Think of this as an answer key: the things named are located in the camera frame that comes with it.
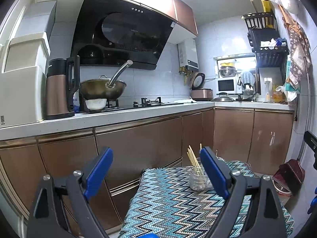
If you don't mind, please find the blue white gloved hand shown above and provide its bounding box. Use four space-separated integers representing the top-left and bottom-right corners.
307 188 317 214

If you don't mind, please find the red dustpan on floor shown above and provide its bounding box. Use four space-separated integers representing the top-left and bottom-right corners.
272 159 305 198

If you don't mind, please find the yellow detergent bottle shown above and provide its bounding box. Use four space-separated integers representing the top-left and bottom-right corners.
272 84 285 103

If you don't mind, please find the clear spray bottle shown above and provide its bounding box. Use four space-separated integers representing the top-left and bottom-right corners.
264 77 272 103

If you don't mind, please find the floral apron hanging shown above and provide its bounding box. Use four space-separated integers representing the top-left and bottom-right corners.
279 5 312 89

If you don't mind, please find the grey hanging towel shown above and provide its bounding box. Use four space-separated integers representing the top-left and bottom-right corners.
240 71 255 87

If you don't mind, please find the steel pan lid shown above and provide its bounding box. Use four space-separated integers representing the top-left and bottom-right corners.
212 92 234 102

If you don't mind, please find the white microwave oven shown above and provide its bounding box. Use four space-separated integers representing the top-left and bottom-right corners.
217 76 242 95

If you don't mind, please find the zigzag patterned table cloth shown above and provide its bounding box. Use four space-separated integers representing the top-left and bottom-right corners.
117 160 296 238

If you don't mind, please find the steel pot yellow lid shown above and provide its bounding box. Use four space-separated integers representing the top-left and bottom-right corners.
219 62 236 77

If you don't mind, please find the blue label bottle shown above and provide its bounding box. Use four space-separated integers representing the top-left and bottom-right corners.
73 90 80 113

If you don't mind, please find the pink rice cooker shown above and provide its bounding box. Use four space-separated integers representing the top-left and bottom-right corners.
190 72 213 101

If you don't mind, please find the white bowl on counter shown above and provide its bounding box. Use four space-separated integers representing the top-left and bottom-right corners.
85 98 107 110

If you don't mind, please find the gas stove top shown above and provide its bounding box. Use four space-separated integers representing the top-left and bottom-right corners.
79 97 183 114

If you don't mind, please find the white appliance box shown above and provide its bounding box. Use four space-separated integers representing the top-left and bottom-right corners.
1 1 57 128

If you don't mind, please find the copper black electric kettle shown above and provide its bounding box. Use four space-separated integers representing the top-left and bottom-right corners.
46 55 80 120

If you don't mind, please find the yellow roll on rack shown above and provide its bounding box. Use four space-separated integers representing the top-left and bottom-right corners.
261 0 276 29

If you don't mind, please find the white water heater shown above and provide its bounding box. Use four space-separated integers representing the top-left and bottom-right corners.
177 39 199 72

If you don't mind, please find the black range hood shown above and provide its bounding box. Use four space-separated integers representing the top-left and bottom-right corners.
71 0 175 70

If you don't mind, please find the wire utensil holder basket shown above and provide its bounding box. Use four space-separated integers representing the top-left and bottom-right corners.
187 147 213 191

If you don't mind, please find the black wall dish rack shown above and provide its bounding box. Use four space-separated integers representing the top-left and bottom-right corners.
242 12 288 68

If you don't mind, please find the brass wok with handle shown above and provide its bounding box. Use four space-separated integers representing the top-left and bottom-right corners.
79 60 133 100

